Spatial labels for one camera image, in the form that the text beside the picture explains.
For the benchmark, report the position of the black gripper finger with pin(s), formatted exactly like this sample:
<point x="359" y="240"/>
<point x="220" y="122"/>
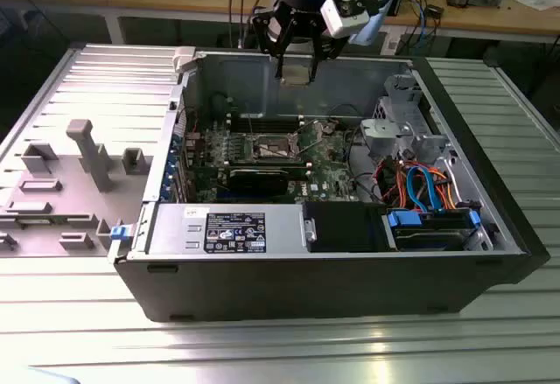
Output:
<point x="269" y="30"/>
<point x="326" y="45"/>

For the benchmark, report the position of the CPU silver square plate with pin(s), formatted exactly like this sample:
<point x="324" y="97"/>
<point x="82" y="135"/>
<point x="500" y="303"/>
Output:
<point x="297" y="75"/>

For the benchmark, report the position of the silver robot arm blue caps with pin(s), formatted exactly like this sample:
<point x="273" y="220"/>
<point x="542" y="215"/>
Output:
<point x="372" y="25"/>

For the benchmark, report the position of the RAM slot white clips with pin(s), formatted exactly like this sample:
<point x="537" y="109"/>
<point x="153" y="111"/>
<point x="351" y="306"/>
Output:
<point x="271" y="125"/>
<point x="262" y="164"/>
<point x="271" y="115"/>

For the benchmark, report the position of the RAM slot black clips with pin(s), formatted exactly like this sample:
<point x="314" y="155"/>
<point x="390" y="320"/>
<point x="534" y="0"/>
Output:
<point x="271" y="130"/>
<point x="262" y="161"/>
<point x="271" y="120"/>

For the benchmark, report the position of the CPU socket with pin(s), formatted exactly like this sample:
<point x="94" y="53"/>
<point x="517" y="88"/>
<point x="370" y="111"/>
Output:
<point x="271" y="148"/>

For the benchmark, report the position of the blue expansion slot clip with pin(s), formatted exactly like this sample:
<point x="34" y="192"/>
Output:
<point x="169" y="178"/>
<point x="172" y="163"/>
<point x="176" y="140"/>

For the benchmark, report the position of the round coin battery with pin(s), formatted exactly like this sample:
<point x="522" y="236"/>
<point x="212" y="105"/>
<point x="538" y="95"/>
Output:
<point x="331" y="129"/>

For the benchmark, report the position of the metal drive cage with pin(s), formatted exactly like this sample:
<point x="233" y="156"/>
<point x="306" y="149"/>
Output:
<point x="402" y="108"/>

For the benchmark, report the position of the small black adapter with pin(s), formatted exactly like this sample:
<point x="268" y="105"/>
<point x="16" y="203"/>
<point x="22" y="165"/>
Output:
<point x="435" y="11"/>

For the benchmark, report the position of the green motherboard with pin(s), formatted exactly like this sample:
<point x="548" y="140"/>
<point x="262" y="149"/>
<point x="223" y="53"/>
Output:
<point x="332" y="169"/>

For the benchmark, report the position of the black graphics card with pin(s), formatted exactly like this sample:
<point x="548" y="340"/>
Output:
<point x="258" y="180"/>

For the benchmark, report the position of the hard disk in blue carrier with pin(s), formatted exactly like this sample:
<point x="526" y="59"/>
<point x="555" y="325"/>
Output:
<point x="429" y="235"/>

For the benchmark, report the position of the white paper sheets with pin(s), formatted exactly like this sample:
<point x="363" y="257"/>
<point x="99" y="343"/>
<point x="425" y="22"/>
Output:
<point x="538" y="0"/>

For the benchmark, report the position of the silver power supply unit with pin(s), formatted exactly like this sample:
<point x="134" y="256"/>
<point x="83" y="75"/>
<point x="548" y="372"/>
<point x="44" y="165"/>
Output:
<point x="175" y="226"/>

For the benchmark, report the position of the black open PC case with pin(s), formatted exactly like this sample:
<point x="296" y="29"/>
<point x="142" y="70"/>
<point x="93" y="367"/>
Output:
<point x="306" y="288"/>

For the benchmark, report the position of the blue case latch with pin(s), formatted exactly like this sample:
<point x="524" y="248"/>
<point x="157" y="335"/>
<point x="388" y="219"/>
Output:
<point x="120" y="233"/>

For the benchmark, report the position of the grey parts rack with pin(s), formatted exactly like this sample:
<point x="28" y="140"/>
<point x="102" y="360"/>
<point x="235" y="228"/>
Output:
<point x="65" y="191"/>

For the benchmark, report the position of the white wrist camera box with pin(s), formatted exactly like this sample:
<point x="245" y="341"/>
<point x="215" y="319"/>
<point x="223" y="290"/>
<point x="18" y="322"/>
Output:
<point x="345" y="21"/>

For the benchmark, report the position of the silver metal bracket plate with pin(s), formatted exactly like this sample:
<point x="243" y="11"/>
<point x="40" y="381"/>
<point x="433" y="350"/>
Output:
<point x="385" y="128"/>

